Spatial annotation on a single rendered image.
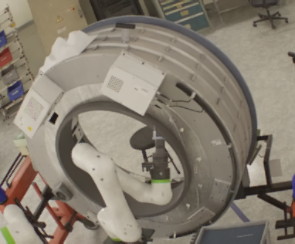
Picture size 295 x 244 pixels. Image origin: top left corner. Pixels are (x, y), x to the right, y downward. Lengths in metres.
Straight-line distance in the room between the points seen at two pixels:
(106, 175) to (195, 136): 0.61
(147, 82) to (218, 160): 0.60
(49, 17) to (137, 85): 4.93
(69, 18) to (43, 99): 4.68
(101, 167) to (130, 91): 0.43
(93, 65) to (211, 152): 0.75
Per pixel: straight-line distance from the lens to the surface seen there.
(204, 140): 2.51
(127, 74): 2.27
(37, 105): 2.59
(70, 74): 2.57
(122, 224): 2.27
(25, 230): 1.95
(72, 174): 3.03
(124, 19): 2.79
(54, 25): 7.14
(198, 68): 2.49
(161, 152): 2.39
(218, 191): 2.71
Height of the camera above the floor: 2.62
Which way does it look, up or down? 29 degrees down
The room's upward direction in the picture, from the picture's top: 22 degrees counter-clockwise
